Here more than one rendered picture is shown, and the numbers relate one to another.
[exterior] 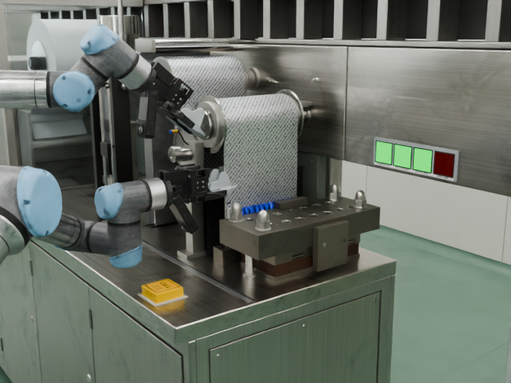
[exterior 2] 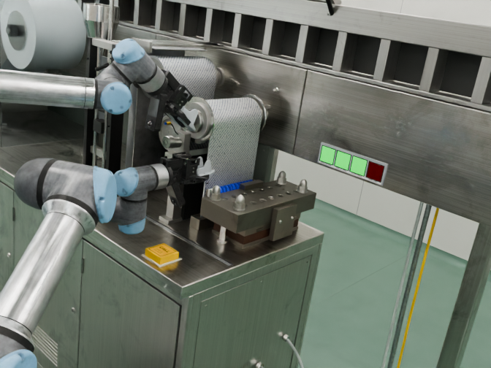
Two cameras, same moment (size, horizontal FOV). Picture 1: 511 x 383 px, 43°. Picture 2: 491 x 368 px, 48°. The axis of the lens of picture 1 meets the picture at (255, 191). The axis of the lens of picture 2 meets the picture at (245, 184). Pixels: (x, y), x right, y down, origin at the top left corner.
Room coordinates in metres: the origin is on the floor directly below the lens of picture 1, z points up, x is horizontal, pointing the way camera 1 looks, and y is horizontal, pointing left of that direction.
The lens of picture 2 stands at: (-0.07, 0.33, 1.65)
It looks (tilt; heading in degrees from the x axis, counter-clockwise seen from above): 19 degrees down; 347
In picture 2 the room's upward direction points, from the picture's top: 8 degrees clockwise
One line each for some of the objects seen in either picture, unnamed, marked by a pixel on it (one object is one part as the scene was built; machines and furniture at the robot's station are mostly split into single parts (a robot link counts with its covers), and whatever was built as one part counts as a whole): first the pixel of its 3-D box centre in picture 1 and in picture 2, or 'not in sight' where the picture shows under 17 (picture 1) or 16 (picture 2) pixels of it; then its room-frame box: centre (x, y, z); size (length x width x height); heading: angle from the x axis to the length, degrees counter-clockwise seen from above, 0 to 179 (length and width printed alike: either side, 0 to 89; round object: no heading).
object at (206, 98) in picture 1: (209, 124); (197, 120); (1.63, 0.12, 1.25); 0.15 x 0.01 x 0.15; 37
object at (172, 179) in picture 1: (183, 185); (177, 170); (1.51, 0.17, 1.12); 0.12 x 0.08 x 0.09; 127
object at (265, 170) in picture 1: (261, 174); (231, 161); (1.65, -0.02, 1.11); 0.23 x 0.01 x 0.18; 127
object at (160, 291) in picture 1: (162, 290); (161, 253); (1.36, 0.21, 0.91); 0.07 x 0.07 x 0.02; 37
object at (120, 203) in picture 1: (122, 200); (134, 182); (1.41, 0.30, 1.11); 0.11 x 0.08 x 0.09; 127
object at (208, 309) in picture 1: (85, 192); (53, 148); (2.40, 0.65, 0.88); 2.52 x 0.66 x 0.04; 37
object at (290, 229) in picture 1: (302, 224); (261, 203); (1.58, -0.12, 1.00); 0.40 x 0.16 x 0.06; 127
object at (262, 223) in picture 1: (262, 219); (240, 201); (1.45, -0.02, 1.05); 0.04 x 0.04 x 0.04
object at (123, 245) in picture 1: (119, 241); (127, 212); (1.42, 0.32, 1.01); 0.11 x 0.08 x 0.11; 70
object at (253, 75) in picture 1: (243, 79); (211, 77); (2.00, 0.03, 1.34); 0.07 x 0.07 x 0.07; 37
